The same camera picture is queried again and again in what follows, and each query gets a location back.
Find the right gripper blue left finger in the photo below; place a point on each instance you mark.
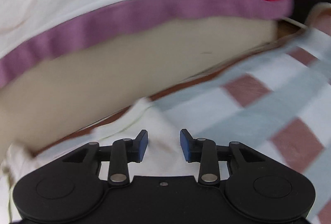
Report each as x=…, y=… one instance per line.
x=123, y=152

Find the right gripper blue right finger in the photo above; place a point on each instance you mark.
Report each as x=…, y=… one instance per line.
x=204, y=152

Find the beige bed base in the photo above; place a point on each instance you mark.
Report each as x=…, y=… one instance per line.
x=60, y=96

